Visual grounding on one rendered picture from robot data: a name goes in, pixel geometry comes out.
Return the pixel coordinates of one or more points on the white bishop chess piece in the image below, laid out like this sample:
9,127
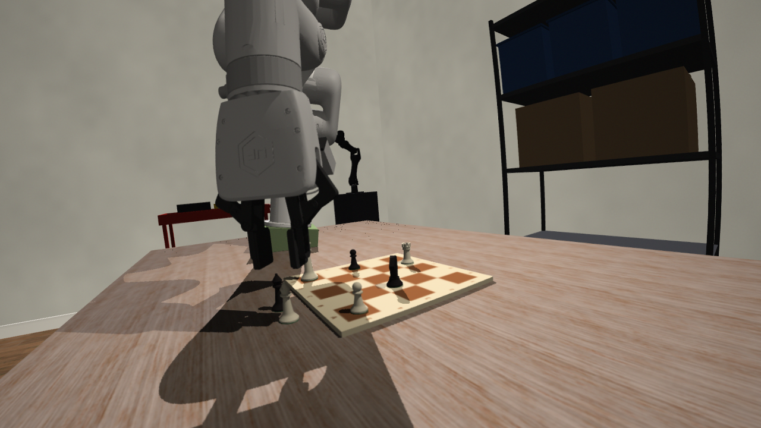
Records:
288,316

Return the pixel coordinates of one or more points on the wooden chessboard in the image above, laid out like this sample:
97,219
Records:
425,283

